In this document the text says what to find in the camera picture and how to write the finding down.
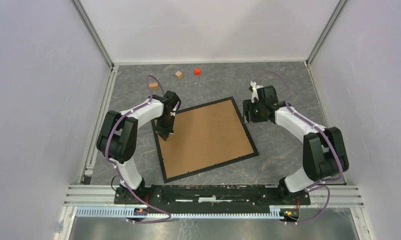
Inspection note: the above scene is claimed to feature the black picture frame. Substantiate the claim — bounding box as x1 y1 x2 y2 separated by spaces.
151 96 260 184

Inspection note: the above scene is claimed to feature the red cube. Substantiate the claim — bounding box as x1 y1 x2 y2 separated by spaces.
194 68 201 76

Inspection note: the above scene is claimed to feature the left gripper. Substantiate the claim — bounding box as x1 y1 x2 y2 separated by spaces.
156 113 176 142

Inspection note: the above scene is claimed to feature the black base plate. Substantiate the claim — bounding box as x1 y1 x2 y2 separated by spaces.
114 184 311 214

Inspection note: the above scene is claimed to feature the brown wooden block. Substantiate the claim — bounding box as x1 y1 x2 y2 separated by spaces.
148 82 160 90

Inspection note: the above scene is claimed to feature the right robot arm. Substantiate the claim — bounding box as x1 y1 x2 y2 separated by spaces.
242 81 349 204

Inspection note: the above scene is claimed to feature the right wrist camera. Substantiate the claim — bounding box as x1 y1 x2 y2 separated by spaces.
249 81 264 103

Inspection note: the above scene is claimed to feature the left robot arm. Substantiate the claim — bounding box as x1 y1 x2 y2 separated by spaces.
96 90 181 204

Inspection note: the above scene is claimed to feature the aluminium rail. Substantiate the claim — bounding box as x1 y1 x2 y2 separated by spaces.
64 185 364 220

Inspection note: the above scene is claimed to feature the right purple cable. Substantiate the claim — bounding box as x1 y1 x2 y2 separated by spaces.
255 71 344 224

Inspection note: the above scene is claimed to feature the light wooden cube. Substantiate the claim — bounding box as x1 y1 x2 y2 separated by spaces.
175 71 183 80

